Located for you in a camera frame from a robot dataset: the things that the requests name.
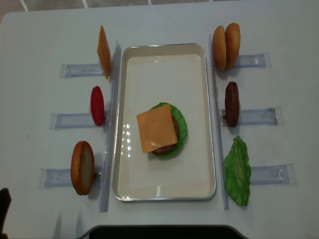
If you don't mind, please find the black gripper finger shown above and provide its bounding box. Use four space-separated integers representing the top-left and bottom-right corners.
0 188 11 239

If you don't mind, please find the orange cheese slice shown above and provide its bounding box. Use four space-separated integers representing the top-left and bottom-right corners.
137 105 174 153
97 25 111 79

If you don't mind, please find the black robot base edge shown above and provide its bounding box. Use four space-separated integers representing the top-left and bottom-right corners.
83 226 245 239

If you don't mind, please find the clear holder under tomato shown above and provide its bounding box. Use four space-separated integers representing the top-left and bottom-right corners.
49 113 97 129

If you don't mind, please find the standing red tomato slice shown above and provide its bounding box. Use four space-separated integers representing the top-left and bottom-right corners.
90 86 105 126

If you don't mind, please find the clear holder under cheese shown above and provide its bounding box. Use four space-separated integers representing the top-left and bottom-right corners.
59 63 106 78

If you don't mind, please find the brown meat patty on stack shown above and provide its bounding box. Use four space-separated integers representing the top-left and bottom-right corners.
152 116 179 157

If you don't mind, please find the standing orange cheese slice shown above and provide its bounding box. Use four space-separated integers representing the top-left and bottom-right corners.
97 25 111 79

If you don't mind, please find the green lettuce leaf on stack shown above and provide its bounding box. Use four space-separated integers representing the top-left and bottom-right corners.
151 102 187 158

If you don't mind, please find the standing green lettuce leaf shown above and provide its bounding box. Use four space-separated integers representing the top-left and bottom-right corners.
224 136 251 207

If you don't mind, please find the standing brown meat patty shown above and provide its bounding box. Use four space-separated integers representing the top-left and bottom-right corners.
224 82 240 127

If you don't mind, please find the clear holder under lettuce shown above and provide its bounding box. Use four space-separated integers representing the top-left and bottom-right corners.
250 163 296 185

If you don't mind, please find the clear holder under left bun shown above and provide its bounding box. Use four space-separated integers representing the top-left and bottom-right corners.
37 167 103 188

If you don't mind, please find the standing bun slice left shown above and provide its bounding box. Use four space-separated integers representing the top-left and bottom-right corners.
70 141 94 195

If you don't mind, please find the white rectangular serving tray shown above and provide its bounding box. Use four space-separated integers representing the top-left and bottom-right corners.
111 43 216 202

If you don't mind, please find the sesame bun top rear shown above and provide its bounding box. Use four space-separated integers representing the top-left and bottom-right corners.
212 26 226 72

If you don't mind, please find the sesame bun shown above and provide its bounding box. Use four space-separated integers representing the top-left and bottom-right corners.
212 26 226 72
225 23 241 69

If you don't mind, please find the clear holder under patty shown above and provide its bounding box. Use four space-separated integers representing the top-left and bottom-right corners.
220 107 284 126

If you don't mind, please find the sesame bun top front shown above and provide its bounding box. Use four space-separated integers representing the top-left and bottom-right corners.
225 23 241 69

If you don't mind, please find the clear holder under buns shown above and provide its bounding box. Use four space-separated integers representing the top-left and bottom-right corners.
234 52 272 68

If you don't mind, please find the left clear acrylic rail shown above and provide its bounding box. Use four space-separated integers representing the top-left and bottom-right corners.
100 40 121 213

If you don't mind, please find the clear acrylic rail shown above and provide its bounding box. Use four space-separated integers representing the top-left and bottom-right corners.
209 34 229 210
100 40 121 213

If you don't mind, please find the right clear acrylic rail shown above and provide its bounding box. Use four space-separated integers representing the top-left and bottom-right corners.
209 34 229 210

